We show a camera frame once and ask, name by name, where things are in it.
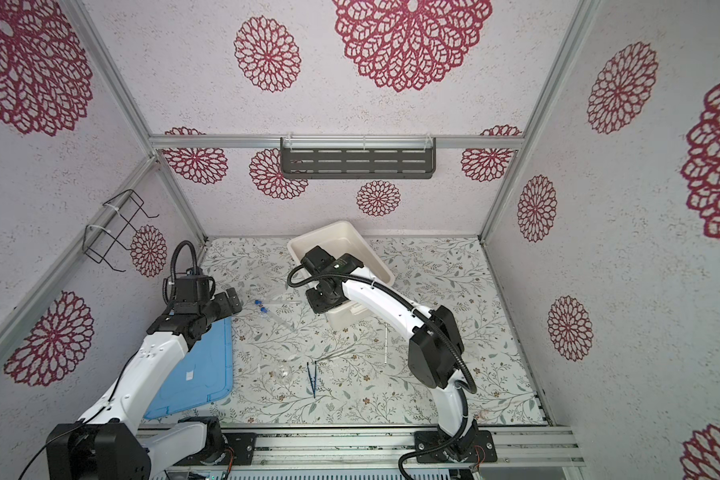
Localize dark grey wall shelf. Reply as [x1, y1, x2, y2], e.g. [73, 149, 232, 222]
[279, 137, 437, 180]

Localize black wire wall basket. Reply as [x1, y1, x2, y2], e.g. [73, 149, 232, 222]
[81, 189, 159, 273]

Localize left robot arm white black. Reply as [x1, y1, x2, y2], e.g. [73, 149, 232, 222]
[46, 288, 242, 479]

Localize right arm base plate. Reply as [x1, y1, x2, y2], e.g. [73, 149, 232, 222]
[414, 428, 498, 464]

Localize white plastic bin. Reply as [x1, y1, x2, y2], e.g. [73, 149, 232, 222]
[286, 220, 397, 332]

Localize blue tweezers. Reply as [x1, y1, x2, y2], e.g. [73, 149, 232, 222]
[306, 361, 318, 398]

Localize clear plastic tube rack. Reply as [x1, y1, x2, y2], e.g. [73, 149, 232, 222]
[246, 264, 291, 300]

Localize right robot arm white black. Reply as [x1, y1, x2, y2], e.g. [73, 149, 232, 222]
[286, 246, 477, 443]

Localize clear petri dish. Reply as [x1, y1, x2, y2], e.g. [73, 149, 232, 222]
[272, 364, 296, 388]

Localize aluminium rail base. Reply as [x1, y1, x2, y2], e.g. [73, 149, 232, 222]
[222, 425, 586, 471]

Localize blue plastic lid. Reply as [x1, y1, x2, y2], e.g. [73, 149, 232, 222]
[144, 318, 234, 420]

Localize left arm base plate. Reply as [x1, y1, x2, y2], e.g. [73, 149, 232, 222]
[175, 432, 257, 468]

